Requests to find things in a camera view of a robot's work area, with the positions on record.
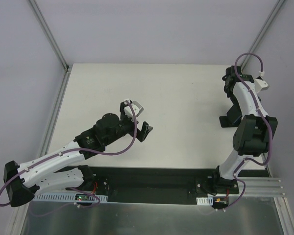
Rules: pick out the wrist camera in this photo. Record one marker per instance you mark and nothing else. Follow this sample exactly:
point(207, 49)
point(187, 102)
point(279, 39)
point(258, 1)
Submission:
point(260, 83)
point(132, 109)

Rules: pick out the left aluminium frame post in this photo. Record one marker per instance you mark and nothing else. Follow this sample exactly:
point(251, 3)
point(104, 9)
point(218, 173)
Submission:
point(48, 34)

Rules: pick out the white cable duct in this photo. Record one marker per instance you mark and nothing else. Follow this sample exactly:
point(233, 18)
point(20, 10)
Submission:
point(69, 197)
point(204, 201)

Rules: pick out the black folding phone stand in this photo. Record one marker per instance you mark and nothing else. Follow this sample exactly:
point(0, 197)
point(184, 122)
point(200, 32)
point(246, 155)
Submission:
point(226, 123)

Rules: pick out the right white cable duct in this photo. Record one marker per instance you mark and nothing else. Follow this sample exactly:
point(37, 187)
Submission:
point(204, 201)

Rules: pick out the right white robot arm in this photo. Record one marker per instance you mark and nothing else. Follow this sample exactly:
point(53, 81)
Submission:
point(254, 127)

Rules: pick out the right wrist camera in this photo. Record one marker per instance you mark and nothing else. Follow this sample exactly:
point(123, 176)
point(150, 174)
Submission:
point(260, 83)

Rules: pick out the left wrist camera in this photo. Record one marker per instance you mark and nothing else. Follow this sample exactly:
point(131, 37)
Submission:
point(132, 109)

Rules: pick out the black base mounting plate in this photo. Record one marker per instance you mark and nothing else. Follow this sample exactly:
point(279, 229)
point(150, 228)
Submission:
point(155, 185)

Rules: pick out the aluminium frame post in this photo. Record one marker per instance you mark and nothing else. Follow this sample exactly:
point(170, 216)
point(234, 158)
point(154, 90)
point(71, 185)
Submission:
point(278, 6)
point(48, 34)

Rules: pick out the right aluminium frame post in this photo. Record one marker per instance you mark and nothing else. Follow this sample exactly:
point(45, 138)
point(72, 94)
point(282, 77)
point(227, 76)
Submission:
point(278, 6)

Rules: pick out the left white cable duct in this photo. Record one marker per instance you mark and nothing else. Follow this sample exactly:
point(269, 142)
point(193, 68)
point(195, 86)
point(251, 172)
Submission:
point(69, 197)

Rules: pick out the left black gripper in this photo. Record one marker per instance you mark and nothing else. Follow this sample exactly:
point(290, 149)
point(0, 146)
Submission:
point(140, 132)

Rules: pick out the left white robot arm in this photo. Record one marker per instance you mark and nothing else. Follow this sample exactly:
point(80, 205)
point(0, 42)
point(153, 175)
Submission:
point(111, 135)

